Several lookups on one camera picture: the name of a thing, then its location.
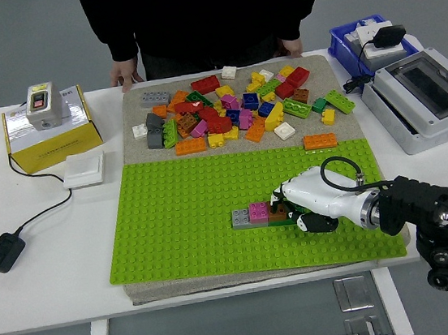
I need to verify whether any grey long toy brick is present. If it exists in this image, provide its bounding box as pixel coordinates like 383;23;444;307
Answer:
139;89;172;109

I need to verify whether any person's right hand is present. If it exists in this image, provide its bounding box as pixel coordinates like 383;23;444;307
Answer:
107;56;146;95

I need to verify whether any brown long toy brick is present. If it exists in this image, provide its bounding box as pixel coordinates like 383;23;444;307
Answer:
174;110;200;140

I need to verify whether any person's left hand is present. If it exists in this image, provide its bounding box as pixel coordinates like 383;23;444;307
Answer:
272;36;304;62

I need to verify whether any black power adapter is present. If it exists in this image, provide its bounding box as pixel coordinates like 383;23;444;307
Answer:
0;230;30;274

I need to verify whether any dark green small toy brick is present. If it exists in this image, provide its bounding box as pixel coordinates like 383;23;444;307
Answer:
309;97;329;116

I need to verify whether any magenta toy brick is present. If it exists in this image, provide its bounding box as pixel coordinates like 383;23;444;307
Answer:
219;92;240;112

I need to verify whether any green studded baseplate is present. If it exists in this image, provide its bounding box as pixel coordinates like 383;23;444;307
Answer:
95;131;409;294

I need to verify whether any blue plastic bin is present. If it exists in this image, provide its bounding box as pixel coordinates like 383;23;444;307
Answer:
323;10;421;83

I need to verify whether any blue square toy brick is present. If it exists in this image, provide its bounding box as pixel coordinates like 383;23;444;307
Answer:
256;100;276;119
241;91;261;112
223;107;243;128

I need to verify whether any yellow small toy brick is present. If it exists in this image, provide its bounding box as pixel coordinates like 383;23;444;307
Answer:
207;132;227;149
221;125;241;142
319;108;338;127

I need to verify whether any thin black adapter cable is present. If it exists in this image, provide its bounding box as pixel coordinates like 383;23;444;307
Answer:
1;147;78;238

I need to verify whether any white square toy brick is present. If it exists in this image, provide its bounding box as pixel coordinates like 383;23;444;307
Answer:
273;121;297;143

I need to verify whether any grey module box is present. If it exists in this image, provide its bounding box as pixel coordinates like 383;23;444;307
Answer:
361;49;406;75

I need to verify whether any person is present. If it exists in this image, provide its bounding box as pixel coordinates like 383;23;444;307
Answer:
76;0;334;88

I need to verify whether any red square toy brick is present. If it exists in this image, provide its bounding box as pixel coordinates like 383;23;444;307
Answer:
273;82;296;101

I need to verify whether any grey-brown mat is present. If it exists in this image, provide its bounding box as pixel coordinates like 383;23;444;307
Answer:
97;46;417;307

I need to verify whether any red large toy brick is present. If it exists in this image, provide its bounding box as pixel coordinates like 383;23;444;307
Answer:
285;66;312;90

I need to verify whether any lime green long toy brick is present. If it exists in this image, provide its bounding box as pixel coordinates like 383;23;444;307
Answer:
159;118;181;150
322;86;358;118

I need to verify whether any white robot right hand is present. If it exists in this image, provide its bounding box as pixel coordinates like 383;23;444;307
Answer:
264;160;373;240

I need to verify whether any dark green long toy brick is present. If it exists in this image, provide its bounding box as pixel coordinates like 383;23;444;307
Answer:
265;202;309;228

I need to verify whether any yellow and white cardboard box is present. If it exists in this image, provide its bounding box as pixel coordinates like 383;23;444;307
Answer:
0;82;107;178

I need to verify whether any silver floor plate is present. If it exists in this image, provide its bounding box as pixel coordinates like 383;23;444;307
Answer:
344;314;383;335
333;274;375;313

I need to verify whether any white power socket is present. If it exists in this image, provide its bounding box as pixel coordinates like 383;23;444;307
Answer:
354;19;407;60

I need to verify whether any white wall switch panel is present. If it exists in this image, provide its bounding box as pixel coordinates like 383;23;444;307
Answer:
59;150;109;191

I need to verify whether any grey enclosure with clear lid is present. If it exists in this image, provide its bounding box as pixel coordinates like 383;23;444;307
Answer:
356;45;448;161

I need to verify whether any grey switch box red button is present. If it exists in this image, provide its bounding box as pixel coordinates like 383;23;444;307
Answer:
22;81;66;134

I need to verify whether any yellow sloped toy brick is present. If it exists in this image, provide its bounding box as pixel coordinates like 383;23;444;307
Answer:
261;100;287;133

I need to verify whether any orange long toy brick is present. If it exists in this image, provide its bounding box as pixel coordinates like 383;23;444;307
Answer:
302;131;339;152
173;136;208;157

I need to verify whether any pink square toy brick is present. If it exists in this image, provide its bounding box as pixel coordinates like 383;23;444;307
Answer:
248;200;272;226

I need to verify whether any red long toy brick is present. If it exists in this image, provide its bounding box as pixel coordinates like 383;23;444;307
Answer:
190;75;222;97
173;99;205;115

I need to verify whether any black plug cord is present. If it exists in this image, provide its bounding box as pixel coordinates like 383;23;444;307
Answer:
337;38;381;95

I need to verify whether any black plug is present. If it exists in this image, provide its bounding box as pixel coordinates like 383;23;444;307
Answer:
370;23;408;50

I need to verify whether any brown square toy brick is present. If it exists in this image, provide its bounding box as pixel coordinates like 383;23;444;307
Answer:
266;202;291;223
291;86;311;106

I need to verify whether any grey sloped toy brick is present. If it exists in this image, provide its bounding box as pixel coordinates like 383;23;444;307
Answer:
145;127;167;151
144;111;166;132

